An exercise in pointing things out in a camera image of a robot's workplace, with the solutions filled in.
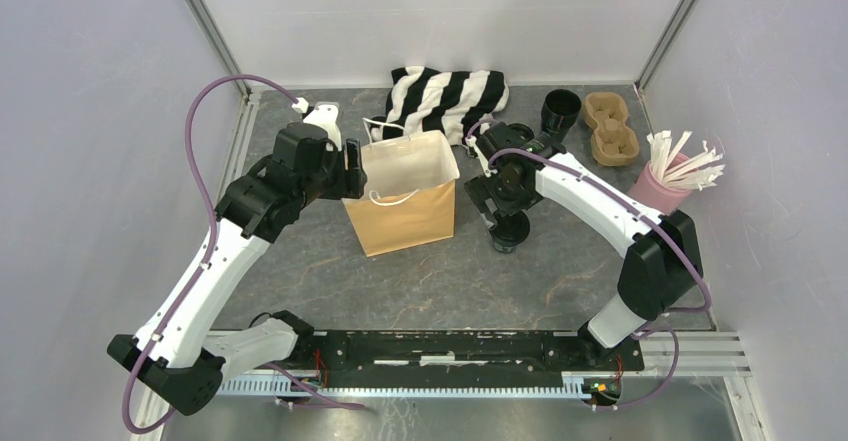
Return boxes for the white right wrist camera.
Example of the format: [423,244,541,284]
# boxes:
[465,136,497,177]

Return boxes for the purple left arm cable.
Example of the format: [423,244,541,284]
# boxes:
[121,74,369,436]

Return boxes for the stack of black lids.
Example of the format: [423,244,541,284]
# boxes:
[508,123,535,146]

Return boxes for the pink straw holder cup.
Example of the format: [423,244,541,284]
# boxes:
[627,161,692,215]

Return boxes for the white wrapped straws bundle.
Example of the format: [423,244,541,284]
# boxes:
[647,130,725,191]

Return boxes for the black paper coffee cup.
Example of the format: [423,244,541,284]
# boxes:
[489,212,531,254]

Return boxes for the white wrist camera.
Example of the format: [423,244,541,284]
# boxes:
[291,97,343,151]
[465,136,497,177]

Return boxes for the brown paper bag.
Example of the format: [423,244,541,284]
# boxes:
[344,118,460,257]

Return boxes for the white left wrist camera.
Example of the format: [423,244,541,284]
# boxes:
[291,97,343,151]

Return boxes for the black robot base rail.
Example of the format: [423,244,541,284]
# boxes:
[245,312,645,407]

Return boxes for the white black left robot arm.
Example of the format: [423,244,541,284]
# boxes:
[107,122,367,416]

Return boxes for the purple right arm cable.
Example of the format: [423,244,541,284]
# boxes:
[465,118,713,411]

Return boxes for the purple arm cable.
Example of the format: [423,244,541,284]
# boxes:
[121,74,369,436]
[465,118,713,411]

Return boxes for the black white striped towel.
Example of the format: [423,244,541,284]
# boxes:
[364,66,510,145]

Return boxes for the brown cardboard cup carrier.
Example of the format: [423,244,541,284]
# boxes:
[582,92,640,167]

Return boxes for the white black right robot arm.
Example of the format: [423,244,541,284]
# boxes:
[463,121,711,369]

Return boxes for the stack of black cups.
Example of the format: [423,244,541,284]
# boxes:
[541,89,582,142]

